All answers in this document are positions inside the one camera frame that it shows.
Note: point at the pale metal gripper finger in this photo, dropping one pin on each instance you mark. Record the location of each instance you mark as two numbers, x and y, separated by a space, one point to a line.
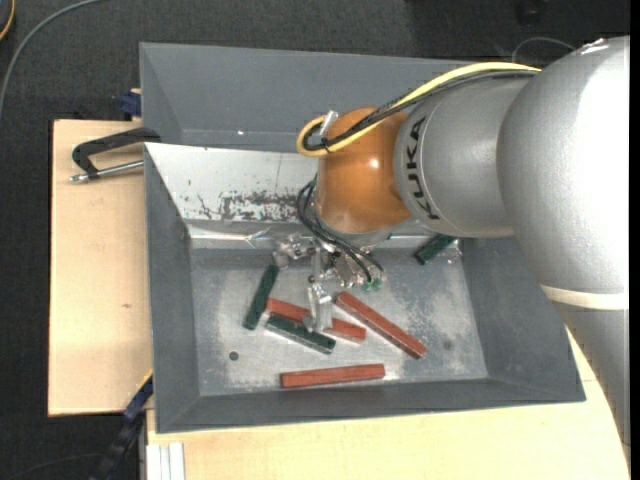
320 308
292 250

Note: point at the red-brown flat block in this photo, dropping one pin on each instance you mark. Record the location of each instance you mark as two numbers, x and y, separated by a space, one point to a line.
332 375
287 310
382 325

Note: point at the dark green flat block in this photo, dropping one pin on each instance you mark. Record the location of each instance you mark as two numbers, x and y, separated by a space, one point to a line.
434 249
300 334
261 295

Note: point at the grey metal bin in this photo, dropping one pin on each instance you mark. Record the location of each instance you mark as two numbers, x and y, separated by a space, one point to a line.
210 93

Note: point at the pale wood flat board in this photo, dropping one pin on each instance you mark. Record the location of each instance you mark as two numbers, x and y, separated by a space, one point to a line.
100 268

